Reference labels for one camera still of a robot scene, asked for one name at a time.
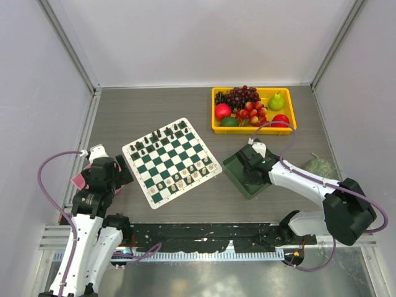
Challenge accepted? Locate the green white chess board mat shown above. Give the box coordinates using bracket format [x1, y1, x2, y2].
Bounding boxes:
[122, 118, 222, 210]

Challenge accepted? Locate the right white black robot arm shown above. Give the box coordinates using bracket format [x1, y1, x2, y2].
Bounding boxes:
[235, 142, 377, 246]

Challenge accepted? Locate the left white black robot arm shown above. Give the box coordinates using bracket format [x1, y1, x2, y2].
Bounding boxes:
[41, 155, 133, 296]

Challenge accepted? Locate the pink box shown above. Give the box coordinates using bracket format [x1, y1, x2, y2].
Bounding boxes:
[71, 164, 124, 194]

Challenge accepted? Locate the dark green piece tray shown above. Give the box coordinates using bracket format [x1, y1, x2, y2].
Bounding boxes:
[223, 138, 272, 200]

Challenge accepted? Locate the green lime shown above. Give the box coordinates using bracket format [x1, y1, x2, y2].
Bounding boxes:
[219, 117, 240, 127]

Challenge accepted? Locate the red cherry bunch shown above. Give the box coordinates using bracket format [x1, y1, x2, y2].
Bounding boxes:
[235, 101, 268, 127]

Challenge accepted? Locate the red apple right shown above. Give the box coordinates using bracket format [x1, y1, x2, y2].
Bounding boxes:
[272, 114, 290, 127]

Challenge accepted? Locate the red apple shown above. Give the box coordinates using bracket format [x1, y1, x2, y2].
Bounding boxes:
[272, 114, 290, 127]
[215, 103, 232, 121]

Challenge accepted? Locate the green netted melon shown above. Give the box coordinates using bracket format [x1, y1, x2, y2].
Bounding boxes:
[302, 153, 340, 179]

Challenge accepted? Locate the red apple left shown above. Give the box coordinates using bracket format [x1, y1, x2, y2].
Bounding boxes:
[215, 103, 232, 121]

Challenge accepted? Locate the green pear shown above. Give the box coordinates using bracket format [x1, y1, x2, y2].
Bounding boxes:
[268, 92, 285, 111]

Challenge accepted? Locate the dark purple grape bunch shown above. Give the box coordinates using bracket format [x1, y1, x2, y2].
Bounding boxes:
[225, 85, 261, 108]

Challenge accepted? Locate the yellow plastic fruit tray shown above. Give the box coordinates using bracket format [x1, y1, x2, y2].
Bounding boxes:
[212, 85, 297, 135]

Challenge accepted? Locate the black grape bunch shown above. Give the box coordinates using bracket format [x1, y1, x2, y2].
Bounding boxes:
[215, 92, 228, 106]

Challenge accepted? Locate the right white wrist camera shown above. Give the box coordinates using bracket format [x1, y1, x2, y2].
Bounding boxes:
[248, 138, 267, 158]

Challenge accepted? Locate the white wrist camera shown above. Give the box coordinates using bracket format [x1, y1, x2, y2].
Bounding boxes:
[79, 144, 108, 164]
[248, 138, 267, 158]

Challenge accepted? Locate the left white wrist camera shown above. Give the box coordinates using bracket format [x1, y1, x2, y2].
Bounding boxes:
[79, 144, 108, 164]

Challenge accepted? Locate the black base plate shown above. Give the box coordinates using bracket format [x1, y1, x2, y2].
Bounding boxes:
[119, 223, 317, 254]

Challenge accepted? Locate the white slotted cable duct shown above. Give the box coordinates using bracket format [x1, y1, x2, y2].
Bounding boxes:
[54, 249, 285, 263]

